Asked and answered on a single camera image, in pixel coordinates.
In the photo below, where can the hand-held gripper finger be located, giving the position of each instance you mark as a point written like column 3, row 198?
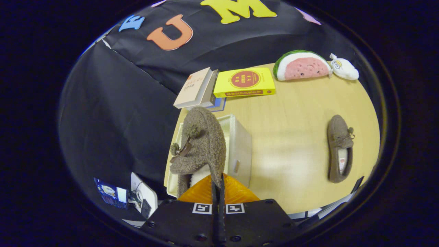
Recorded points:
column 222, row 219
column 215, row 219

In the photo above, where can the white fabric storage box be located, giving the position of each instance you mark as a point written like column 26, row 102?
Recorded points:
column 240, row 151

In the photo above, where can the brown fuzzy shoe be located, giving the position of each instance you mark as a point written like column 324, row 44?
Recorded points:
column 337, row 137
column 202, row 144

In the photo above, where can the blue printed box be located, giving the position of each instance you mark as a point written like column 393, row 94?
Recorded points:
column 108, row 193

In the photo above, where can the pale sheet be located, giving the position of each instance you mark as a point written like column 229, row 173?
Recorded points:
column 325, row 210

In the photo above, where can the blue book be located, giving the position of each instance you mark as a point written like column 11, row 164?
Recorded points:
column 217, row 104

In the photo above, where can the grey book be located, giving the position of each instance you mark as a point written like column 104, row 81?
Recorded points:
column 210, row 91

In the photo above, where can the beige book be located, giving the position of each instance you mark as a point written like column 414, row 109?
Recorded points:
column 193, row 87

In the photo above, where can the yellow book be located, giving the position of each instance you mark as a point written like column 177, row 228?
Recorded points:
column 245, row 80

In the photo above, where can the watermelon slice plush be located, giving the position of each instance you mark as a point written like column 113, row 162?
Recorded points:
column 301, row 67

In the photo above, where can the white plush toy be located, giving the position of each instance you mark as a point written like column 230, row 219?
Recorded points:
column 344, row 68

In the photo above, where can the black table edge bracket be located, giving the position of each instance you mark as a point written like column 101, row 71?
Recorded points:
column 358, row 183

